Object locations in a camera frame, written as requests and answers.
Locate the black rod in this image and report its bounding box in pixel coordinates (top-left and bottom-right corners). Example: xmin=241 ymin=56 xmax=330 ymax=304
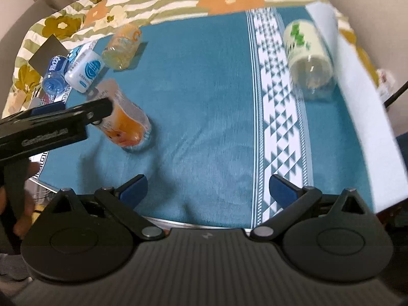
xmin=382 ymin=80 xmax=408 ymax=109

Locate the dark grey card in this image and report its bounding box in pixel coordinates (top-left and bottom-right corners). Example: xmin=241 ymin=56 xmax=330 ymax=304
xmin=28 ymin=35 xmax=69 ymax=74

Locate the person's left hand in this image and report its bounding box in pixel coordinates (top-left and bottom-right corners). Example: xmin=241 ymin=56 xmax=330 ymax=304
xmin=0 ymin=162 xmax=43 ymax=240

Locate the teal patterned cloth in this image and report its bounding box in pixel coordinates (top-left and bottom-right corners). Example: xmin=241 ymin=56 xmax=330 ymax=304
xmin=33 ymin=6 xmax=374 ymax=230

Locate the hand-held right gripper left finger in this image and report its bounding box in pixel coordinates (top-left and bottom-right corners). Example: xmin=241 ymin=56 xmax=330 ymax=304
xmin=43 ymin=174 xmax=166 ymax=240

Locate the blue water bottle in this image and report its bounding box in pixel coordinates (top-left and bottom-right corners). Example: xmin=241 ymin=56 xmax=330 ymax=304
xmin=42 ymin=56 xmax=70 ymax=95

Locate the pale blue towel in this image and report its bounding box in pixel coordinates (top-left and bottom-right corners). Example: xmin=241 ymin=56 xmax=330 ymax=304
xmin=305 ymin=1 xmax=408 ymax=215

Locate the printed packet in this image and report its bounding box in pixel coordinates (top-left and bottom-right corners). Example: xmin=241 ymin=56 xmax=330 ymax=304
xmin=377 ymin=68 xmax=396 ymax=100

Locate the dark blue object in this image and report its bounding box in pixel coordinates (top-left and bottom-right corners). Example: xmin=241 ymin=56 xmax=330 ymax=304
xmin=30 ymin=101 xmax=65 ymax=116

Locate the yellow drink bottle orange label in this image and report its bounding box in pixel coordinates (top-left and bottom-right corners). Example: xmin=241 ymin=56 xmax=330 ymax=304
xmin=102 ymin=22 xmax=143 ymax=71

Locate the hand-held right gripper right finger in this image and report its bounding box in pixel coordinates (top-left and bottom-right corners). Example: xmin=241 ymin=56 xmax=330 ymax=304
xmin=250 ymin=174 xmax=374 ymax=240

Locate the clear bottle green white label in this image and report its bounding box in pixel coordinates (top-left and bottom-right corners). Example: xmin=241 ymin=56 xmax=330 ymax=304
xmin=283 ymin=19 xmax=336 ymax=100

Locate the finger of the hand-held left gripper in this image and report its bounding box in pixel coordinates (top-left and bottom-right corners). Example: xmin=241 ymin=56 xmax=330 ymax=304
xmin=84 ymin=98 xmax=114 ymax=125

